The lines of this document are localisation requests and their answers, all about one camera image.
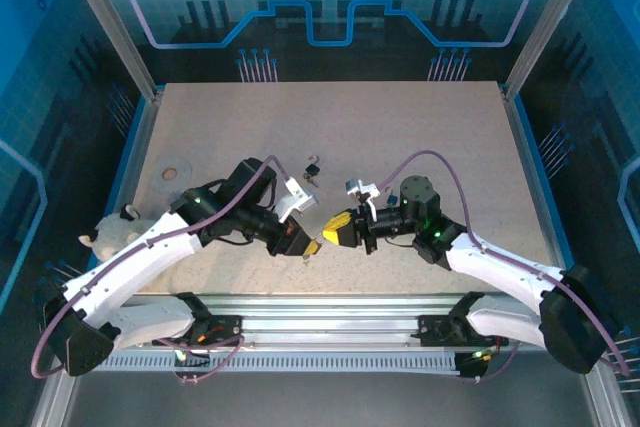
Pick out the aluminium side rail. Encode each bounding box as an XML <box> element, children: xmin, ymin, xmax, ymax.
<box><xmin>82</xmin><ymin>89</ymin><xmax>164</xmax><ymax>311</ymax></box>
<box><xmin>499</xmin><ymin>86</ymin><xmax>591</xmax><ymax>311</ymax></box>

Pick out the clear tape roll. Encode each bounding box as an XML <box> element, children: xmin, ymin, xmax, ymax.
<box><xmin>151</xmin><ymin>156</ymin><xmax>195</xmax><ymax>193</ymax></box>

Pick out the aluminium front rail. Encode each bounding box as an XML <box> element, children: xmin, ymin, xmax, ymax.
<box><xmin>64</xmin><ymin>293</ymin><xmax>601</xmax><ymax>348</ymax></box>

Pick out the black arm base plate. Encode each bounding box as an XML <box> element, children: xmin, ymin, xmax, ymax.
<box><xmin>149</xmin><ymin>314</ymin><xmax>247</xmax><ymax>348</ymax></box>
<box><xmin>409</xmin><ymin>313</ymin><xmax>510</xmax><ymax>348</ymax></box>

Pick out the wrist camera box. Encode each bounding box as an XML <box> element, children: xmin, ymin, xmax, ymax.
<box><xmin>344</xmin><ymin>177</ymin><xmax>384</xmax><ymax>213</ymax></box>
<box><xmin>277</xmin><ymin>179</ymin><xmax>321</xmax><ymax>223</ymax></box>

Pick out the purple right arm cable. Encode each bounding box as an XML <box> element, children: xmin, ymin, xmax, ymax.
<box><xmin>377</xmin><ymin>149</ymin><xmax>631</xmax><ymax>386</ymax></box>

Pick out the slotted cable duct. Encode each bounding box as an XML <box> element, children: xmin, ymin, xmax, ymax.
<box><xmin>79</xmin><ymin>350</ymin><xmax>464</xmax><ymax>374</ymax></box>

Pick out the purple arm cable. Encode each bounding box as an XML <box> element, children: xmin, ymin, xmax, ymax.
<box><xmin>377</xmin><ymin>149</ymin><xmax>631</xmax><ymax>386</ymax></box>
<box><xmin>30</xmin><ymin>155</ymin><xmax>296</xmax><ymax>386</ymax></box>

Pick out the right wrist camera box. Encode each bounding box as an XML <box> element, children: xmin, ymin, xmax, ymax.
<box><xmin>344</xmin><ymin>177</ymin><xmax>384</xmax><ymax>213</ymax></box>

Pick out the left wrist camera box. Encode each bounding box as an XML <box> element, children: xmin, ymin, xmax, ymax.
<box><xmin>277</xmin><ymin>179</ymin><xmax>321</xmax><ymax>223</ymax></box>

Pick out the white plush dog toy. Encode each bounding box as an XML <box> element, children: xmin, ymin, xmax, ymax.
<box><xmin>78</xmin><ymin>204</ymin><xmax>154</xmax><ymax>263</ymax></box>

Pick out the aluminium frame post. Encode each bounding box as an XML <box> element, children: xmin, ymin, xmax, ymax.
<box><xmin>501</xmin><ymin>0</ymin><xmax>601</xmax><ymax>101</ymax></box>
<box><xmin>55</xmin><ymin>0</ymin><xmax>164</xmax><ymax>101</ymax></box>

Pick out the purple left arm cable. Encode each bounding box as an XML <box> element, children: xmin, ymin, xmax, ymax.
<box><xmin>30</xmin><ymin>155</ymin><xmax>296</xmax><ymax>386</ymax></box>

